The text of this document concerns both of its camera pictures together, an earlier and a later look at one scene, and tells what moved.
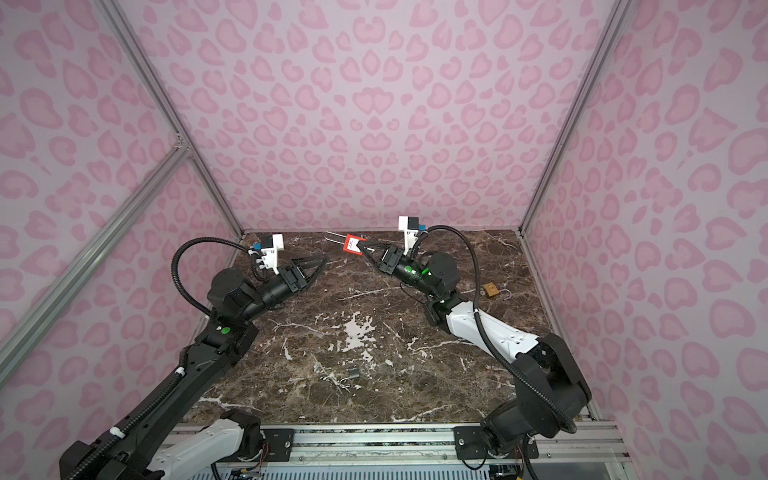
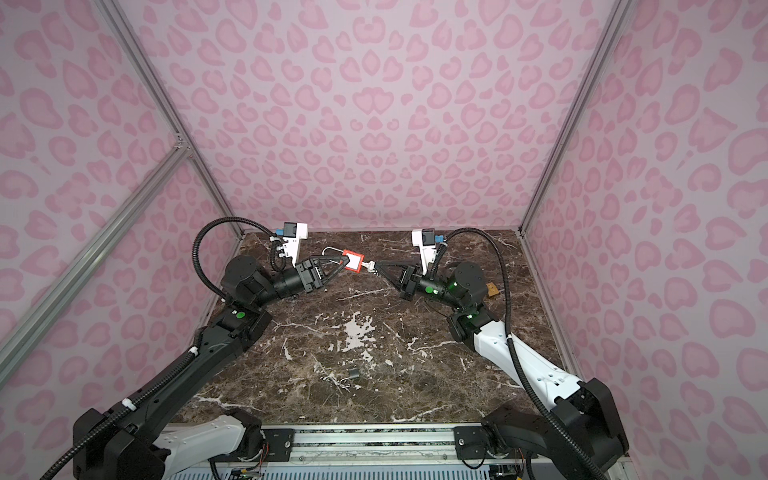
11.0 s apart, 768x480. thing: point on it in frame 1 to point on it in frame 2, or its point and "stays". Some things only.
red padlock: [350, 243] to [355, 262]
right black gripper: [393, 253] to [407, 286]
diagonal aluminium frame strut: [20, 341] stays
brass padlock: [492, 290] stays
